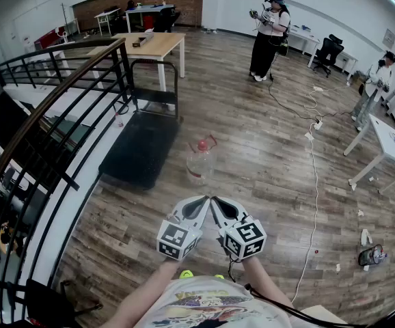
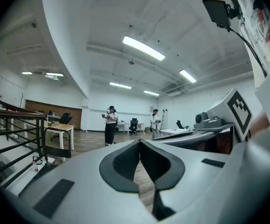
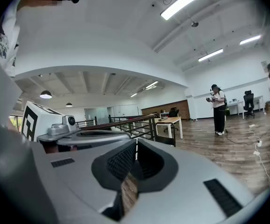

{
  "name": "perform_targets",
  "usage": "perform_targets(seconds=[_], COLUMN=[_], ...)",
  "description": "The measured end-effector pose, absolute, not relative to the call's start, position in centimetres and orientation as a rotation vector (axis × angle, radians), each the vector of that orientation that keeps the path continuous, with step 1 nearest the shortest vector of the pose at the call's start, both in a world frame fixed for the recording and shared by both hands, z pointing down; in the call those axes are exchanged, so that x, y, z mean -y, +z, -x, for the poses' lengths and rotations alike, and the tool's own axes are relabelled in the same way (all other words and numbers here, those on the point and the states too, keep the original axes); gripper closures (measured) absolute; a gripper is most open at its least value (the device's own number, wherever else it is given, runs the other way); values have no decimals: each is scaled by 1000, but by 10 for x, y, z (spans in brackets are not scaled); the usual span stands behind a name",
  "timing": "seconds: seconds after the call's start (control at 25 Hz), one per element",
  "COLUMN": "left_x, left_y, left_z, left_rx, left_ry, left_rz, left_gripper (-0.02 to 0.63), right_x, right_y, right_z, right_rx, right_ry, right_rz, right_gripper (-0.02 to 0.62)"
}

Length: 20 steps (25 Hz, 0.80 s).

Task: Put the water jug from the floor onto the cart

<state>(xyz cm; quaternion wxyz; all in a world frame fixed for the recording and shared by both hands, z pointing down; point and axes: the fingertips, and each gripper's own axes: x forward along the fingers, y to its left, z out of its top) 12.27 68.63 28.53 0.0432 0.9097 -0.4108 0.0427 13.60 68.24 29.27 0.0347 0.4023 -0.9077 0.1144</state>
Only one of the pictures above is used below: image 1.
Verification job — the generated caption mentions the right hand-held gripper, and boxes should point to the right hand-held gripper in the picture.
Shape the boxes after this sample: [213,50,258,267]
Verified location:
[209,195,268,261]

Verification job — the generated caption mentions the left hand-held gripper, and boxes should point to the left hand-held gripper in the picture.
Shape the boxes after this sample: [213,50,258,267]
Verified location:
[155,195,211,262]

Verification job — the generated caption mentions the clear water jug red handle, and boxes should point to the clear water jug red handle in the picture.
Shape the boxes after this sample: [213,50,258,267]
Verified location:
[185,134,218,187]

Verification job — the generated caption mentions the black platform trolley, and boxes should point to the black platform trolley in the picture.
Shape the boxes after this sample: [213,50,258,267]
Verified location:
[98,58,185,191]

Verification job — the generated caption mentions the person's left forearm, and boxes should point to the person's left forearm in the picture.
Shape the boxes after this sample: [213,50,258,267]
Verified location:
[96,258,185,328]

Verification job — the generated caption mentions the person's right forearm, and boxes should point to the person's right forearm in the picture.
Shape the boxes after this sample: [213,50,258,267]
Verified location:
[241,257,296,310]

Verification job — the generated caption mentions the person's white printed t-shirt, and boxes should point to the person's white printed t-shirt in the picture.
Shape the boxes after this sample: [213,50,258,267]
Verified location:
[141,274,321,328]

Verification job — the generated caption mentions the light wooden board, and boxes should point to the light wooden board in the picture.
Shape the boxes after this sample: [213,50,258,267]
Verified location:
[299,304,348,326]

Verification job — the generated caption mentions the crumpled white paper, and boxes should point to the crumpled white paper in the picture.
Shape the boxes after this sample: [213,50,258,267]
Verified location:
[360,228,374,247]

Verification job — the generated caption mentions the crumpled bag on floor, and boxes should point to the crumpled bag on floor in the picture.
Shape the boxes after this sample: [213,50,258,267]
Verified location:
[357,244,389,268]

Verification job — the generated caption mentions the black railing wooden handrail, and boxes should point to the black railing wooden handrail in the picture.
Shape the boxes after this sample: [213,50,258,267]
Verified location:
[0,38,140,328]

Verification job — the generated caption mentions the wooden table white legs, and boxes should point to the wooden table white legs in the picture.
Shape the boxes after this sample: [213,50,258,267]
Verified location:
[85,31,187,92]

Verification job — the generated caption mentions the white square table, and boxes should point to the white square table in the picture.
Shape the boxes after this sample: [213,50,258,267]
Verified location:
[342,113,395,195]

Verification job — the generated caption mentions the long grey metal tray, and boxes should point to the long grey metal tray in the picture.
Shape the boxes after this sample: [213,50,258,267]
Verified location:
[132,31,155,49]

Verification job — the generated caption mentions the cardboard box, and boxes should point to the cardboard box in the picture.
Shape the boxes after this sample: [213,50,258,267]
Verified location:
[352,70,368,89]

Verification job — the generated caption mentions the black office chair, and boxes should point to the black office chair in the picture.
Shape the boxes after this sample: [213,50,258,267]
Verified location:
[312,33,345,79]
[152,6,181,33]

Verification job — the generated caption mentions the white desk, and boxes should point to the white desk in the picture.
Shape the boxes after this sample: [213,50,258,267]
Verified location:
[288,25,321,69]
[336,50,359,81]

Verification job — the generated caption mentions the blue-top table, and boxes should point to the blue-top table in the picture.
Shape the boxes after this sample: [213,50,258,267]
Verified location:
[124,3,176,33]

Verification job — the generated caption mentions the small white table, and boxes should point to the small white table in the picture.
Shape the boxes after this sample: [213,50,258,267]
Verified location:
[94,8,122,36]

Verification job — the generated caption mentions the red cabinet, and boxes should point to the red cabinet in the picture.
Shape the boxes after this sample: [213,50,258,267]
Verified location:
[33,25,67,50]

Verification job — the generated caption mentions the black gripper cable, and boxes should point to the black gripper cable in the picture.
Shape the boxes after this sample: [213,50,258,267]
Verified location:
[227,253,395,328]

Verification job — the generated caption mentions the white extension cord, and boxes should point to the white extension cord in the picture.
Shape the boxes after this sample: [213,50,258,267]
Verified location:
[290,119,324,304]

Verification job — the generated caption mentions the black floor cable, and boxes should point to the black floor cable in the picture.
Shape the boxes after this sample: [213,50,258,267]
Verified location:
[267,51,355,122]

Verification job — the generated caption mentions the white adapter cable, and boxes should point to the white adapter cable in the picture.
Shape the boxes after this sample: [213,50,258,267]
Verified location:
[303,82,352,111]

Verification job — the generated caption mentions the wall poster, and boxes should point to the wall poster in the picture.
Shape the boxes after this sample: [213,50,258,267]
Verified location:
[381,28,395,50]

